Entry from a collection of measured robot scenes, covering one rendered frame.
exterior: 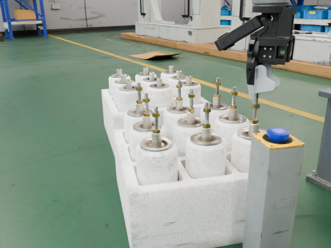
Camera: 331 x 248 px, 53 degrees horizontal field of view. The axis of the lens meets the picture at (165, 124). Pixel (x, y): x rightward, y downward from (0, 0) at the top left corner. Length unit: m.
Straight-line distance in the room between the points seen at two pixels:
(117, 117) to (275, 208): 0.70
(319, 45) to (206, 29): 1.62
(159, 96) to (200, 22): 2.89
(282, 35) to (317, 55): 2.18
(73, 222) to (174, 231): 0.31
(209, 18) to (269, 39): 3.43
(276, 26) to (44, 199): 0.80
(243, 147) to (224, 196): 0.12
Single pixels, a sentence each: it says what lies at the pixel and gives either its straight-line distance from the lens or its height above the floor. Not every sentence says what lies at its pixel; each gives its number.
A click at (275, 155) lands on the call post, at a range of 0.62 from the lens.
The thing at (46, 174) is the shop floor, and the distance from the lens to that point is 1.23.
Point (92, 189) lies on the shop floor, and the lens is 1.10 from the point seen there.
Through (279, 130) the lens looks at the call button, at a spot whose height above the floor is 0.33.
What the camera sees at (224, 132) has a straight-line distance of 0.90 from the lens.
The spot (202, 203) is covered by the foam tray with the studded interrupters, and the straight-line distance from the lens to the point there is 0.77.
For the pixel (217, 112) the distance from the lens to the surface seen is 0.99.
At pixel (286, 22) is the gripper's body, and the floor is 0.51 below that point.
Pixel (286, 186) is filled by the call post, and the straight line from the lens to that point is 0.66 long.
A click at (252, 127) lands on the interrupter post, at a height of 0.27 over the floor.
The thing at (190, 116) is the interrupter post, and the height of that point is 0.27.
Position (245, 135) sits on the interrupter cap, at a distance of 0.82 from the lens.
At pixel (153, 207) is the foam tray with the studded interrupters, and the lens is 0.74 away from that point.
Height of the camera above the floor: 0.55
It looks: 20 degrees down
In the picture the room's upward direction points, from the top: 1 degrees counter-clockwise
